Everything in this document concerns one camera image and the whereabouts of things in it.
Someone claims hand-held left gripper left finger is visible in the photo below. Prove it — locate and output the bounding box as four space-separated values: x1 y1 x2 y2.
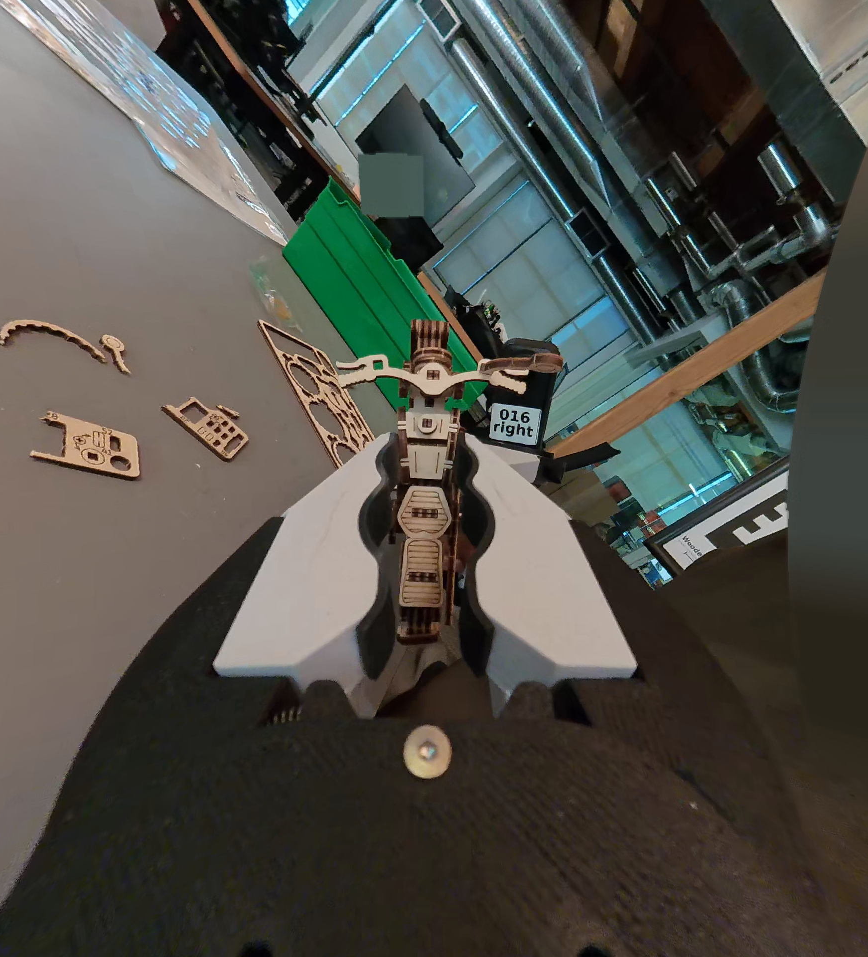
212 431 401 719

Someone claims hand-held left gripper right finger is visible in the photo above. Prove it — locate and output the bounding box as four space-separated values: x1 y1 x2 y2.
458 434 640 719

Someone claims wooden sheet with round cutouts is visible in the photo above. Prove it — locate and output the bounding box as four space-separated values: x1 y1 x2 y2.
258 319 375 468

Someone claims grey desk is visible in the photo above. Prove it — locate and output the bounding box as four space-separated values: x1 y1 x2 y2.
0 0 420 951

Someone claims black framed poster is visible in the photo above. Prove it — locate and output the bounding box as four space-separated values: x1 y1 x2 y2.
643 456 790 580

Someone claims slotted wooden puzzle offcut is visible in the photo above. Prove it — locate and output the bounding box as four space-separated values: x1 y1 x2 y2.
161 398 250 462

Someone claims black monitor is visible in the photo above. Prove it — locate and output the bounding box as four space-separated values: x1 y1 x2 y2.
355 84 476 225

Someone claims green plastic bin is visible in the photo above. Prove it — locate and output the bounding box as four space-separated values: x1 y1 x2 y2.
282 177 480 408

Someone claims silver ventilation duct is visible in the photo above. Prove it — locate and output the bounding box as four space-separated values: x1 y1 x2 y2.
449 33 667 367

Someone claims wooden motorcycle model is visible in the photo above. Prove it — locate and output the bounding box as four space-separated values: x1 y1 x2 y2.
335 320 566 645

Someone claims cardboard box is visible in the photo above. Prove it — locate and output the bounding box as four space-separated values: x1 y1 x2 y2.
554 471 622 539

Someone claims notched wooden puzzle offcut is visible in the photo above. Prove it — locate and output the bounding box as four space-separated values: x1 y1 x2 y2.
30 411 141 481

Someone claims small clear plastic bag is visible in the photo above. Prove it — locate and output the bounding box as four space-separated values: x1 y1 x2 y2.
249 256 296 326

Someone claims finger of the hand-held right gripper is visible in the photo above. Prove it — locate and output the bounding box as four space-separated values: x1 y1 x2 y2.
505 447 558 490

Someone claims clear plastic wrapping sheet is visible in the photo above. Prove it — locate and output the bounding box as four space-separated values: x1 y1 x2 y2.
0 0 296 244

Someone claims curved toothed wooden piece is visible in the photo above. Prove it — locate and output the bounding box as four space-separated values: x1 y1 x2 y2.
0 319 106 363

